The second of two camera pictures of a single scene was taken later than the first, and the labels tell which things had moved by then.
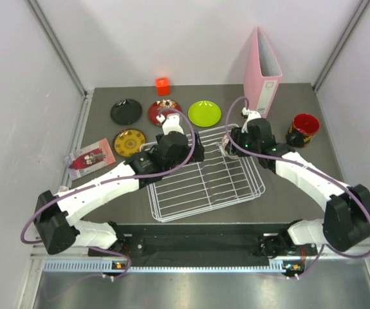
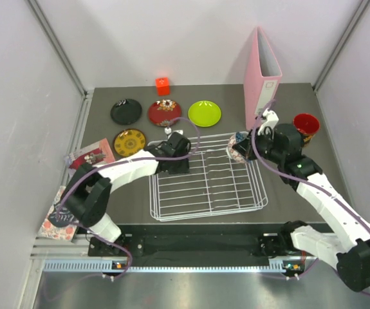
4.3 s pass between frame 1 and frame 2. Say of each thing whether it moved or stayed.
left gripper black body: moved
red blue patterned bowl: moved
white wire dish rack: moved
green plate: stayed
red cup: stayed
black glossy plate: stayed
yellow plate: stayed
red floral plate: stayed
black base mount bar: stayed
